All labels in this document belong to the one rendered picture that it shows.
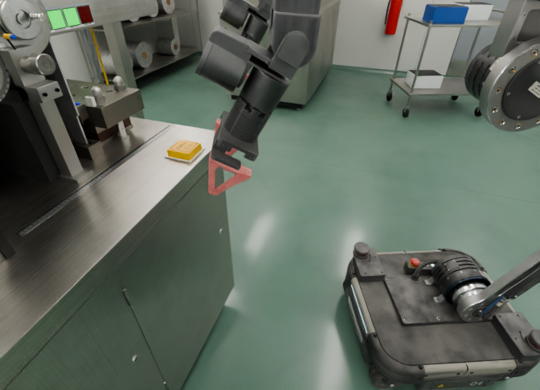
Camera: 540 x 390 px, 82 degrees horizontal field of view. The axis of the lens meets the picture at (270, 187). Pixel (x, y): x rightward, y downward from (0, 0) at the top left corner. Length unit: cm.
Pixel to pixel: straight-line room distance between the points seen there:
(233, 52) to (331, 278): 143
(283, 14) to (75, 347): 68
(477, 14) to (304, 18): 354
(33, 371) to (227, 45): 61
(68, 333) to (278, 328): 100
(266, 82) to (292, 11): 9
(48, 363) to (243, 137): 52
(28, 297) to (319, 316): 121
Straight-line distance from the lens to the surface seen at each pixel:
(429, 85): 382
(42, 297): 66
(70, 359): 77
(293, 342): 152
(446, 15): 356
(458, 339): 143
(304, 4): 43
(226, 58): 45
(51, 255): 72
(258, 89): 45
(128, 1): 161
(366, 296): 140
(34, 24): 86
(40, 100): 81
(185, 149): 89
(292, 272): 173
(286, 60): 42
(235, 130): 48
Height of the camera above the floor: 135
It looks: 36 degrees down
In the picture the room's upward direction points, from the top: 1 degrees clockwise
